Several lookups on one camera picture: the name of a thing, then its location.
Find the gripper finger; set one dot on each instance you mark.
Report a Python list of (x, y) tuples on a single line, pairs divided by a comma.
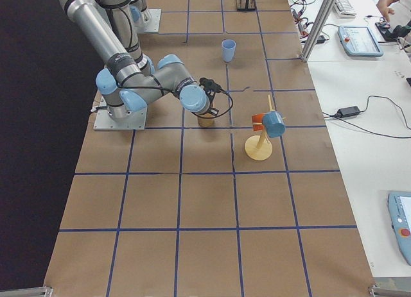
[(213, 111)]

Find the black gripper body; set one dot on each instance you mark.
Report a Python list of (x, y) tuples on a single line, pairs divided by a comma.
[(207, 114)]

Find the light blue cup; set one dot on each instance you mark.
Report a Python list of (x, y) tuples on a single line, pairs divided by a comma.
[(228, 49)]

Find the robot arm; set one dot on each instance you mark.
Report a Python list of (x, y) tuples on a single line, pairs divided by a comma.
[(110, 28)]

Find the bamboo wooden cup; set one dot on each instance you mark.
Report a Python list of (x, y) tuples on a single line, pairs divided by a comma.
[(205, 120)]

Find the person's hand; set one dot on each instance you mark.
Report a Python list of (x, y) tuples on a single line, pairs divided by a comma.
[(385, 9)]

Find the orange mug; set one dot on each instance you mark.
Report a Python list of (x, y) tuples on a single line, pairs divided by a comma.
[(257, 122)]

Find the wooden mug tree stand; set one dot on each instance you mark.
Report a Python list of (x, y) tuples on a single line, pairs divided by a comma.
[(259, 147)]

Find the blue mug on stand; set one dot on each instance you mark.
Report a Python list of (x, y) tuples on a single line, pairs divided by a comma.
[(274, 124)]

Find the black rack with dowel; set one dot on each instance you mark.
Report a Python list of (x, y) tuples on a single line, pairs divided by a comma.
[(245, 0)]

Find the black power adapter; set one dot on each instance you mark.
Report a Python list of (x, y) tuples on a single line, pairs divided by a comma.
[(348, 112)]

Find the blue teach pendant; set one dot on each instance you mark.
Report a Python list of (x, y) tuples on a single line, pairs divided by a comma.
[(399, 211), (359, 41)]

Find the white keyboard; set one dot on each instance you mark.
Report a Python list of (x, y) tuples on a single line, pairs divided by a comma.
[(344, 9)]

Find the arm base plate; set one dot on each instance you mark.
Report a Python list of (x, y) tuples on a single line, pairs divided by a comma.
[(129, 116), (149, 21)]

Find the aluminium frame post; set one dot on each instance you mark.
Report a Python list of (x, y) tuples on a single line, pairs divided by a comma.
[(319, 22)]

